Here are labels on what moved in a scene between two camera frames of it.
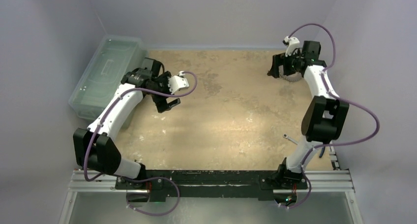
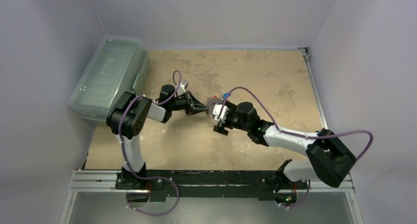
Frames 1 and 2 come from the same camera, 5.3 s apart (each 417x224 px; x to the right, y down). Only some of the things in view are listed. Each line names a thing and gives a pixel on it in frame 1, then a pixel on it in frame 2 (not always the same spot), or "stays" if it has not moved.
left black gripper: x=162 y=104 → x=193 y=106
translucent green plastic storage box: x=115 y=57 stays
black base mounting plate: x=161 y=184 stays
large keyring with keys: x=293 y=77 → x=210 y=102
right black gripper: x=281 y=63 → x=222 y=124
